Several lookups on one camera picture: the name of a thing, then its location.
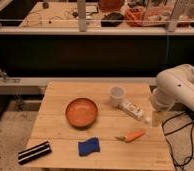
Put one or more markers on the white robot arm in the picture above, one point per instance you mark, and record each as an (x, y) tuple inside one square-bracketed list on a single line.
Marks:
[(174, 84)]

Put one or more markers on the translucent plastic cup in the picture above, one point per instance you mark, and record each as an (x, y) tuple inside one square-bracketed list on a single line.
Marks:
[(116, 95)]

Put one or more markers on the orange bowl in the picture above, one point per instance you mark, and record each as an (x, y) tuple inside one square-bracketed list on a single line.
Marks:
[(81, 112)]

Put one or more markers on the white plastic bottle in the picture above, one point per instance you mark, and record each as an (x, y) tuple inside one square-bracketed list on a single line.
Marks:
[(134, 111)]

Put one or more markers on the orange toy carrot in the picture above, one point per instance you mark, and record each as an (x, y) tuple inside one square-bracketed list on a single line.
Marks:
[(131, 136)]

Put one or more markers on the blue sponge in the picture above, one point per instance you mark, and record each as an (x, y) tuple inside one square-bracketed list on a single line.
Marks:
[(89, 146)]

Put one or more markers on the black object on bench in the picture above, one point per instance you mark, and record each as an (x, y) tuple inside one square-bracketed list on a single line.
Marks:
[(113, 19)]

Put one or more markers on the orange tool box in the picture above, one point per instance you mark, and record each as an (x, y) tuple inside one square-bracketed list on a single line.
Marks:
[(142, 17)]

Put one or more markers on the wooden background workbench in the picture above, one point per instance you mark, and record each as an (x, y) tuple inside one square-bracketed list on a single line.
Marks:
[(60, 15)]

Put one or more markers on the black striped eraser block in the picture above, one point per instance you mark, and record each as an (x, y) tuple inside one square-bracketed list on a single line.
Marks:
[(34, 153)]

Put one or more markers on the white vertical post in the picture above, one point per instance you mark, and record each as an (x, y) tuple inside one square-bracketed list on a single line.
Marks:
[(81, 15)]

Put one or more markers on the grey metal rail beam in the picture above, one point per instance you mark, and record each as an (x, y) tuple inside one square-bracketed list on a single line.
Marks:
[(39, 85)]

